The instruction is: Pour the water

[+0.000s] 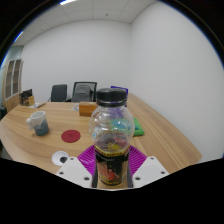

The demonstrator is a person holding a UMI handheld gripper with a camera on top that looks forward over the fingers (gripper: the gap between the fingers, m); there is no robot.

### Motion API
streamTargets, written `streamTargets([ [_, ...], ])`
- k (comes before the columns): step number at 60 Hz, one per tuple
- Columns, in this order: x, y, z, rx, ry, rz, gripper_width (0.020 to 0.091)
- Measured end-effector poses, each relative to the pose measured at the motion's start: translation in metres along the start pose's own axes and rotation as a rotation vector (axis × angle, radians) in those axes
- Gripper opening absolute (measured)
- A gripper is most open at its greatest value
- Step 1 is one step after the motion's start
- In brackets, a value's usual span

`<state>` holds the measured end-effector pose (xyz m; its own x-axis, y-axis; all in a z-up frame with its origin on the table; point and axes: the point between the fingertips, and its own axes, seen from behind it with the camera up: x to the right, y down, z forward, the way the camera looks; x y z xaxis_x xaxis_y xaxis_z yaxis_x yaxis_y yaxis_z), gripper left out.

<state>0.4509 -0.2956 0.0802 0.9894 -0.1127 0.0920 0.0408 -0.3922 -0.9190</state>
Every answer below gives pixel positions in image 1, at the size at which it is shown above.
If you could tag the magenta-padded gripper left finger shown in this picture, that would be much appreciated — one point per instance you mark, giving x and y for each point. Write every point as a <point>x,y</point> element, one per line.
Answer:
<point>74,171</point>

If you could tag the flat round red coaster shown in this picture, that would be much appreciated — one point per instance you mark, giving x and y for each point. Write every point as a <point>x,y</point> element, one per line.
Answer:
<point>70,136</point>

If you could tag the green cloth with teal card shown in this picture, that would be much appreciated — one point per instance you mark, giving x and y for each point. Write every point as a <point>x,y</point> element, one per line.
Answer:
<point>139,129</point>

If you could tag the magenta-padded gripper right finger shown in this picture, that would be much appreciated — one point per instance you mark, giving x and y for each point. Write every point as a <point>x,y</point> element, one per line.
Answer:
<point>148,170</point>

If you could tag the white green leaflet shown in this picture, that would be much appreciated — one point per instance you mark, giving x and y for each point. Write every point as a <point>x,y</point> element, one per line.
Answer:
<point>37,105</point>

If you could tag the round grey printed disc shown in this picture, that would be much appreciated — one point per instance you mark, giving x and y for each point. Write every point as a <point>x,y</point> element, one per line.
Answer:
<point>76,107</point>

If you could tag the wooden glass-door cabinet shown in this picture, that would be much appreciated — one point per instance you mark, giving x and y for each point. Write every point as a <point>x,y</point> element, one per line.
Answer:
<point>13,83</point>

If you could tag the black office chair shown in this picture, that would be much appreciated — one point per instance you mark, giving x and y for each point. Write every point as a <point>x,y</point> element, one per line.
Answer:
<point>59,92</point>

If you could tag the grey mesh office chair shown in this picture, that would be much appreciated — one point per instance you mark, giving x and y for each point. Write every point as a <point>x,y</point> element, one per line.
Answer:
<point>82,92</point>

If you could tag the white grey-patterned mug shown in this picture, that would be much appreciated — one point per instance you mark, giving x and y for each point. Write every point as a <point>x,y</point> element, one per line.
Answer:
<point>40,124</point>

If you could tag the clear black-capped drink bottle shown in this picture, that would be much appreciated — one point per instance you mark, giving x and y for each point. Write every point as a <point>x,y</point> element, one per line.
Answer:
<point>111,133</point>

